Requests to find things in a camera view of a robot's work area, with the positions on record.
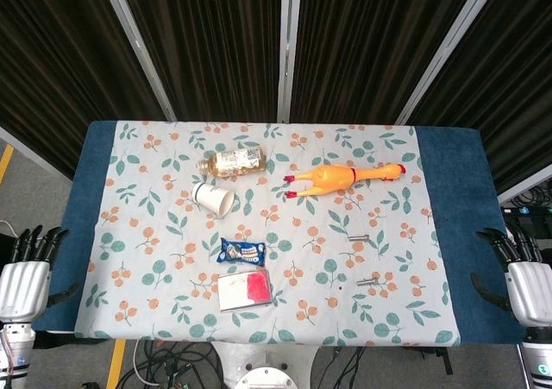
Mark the grey metal partition post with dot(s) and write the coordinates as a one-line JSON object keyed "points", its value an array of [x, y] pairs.
{"points": [[448, 48], [138, 48], [288, 48]]}

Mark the blue cookie snack packet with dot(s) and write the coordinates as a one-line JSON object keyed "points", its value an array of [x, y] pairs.
{"points": [[241, 252]]}

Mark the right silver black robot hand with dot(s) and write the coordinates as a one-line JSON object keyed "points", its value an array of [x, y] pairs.
{"points": [[532, 290]]}

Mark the white paper cup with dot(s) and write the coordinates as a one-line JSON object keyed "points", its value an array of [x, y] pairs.
{"points": [[211, 197]]}

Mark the metal bolt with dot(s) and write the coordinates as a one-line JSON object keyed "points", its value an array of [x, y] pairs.
{"points": [[359, 237], [367, 282]]}

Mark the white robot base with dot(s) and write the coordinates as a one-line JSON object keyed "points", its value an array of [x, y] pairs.
{"points": [[267, 363]]}

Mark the plastic bottle with amber liquid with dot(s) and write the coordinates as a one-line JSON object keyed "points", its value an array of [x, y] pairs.
{"points": [[235, 163]]}

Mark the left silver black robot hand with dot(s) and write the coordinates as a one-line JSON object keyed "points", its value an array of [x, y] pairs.
{"points": [[21, 287]]}

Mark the white card with red patch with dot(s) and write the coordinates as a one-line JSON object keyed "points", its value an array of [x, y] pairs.
{"points": [[241, 292]]}

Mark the blue table cover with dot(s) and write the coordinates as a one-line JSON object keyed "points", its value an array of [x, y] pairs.
{"points": [[470, 199]]}

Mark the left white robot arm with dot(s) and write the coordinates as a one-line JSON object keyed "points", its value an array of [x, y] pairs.
{"points": [[15, 350]]}

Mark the yellow rubber chicken toy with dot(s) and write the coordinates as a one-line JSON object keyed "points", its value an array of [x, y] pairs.
{"points": [[332, 178]]}

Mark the floral print tablecloth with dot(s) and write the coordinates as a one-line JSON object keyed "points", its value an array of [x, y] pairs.
{"points": [[302, 303]]}

